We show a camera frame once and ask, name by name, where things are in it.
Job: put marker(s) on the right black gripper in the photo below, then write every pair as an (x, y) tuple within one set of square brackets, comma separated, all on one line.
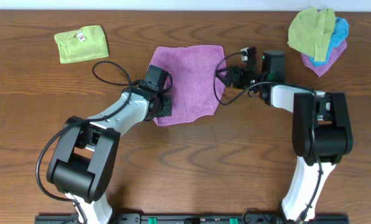
[(233, 76)]

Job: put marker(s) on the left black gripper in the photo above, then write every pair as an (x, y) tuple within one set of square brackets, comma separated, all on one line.
[(166, 106)]

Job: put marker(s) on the large pink cloth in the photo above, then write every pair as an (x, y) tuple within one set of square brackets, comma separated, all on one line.
[(195, 90)]

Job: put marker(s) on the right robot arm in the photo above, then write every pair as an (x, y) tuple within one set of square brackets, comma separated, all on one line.
[(321, 130)]

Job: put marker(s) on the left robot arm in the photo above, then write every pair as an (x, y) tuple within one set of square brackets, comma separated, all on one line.
[(82, 163)]

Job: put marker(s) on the folded green cloth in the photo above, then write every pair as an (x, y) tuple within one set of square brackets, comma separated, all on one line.
[(86, 43)]

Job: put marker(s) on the small pink cloth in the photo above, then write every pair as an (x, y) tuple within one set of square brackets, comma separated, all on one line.
[(322, 69)]

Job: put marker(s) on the crumpled green cloth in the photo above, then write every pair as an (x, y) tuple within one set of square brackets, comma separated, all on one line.
[(310, 32)]

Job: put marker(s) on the blue cloth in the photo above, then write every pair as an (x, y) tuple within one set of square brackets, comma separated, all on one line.
[(340, 33)]

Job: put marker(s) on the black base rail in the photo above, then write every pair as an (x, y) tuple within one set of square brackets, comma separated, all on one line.
[(250, 218)]

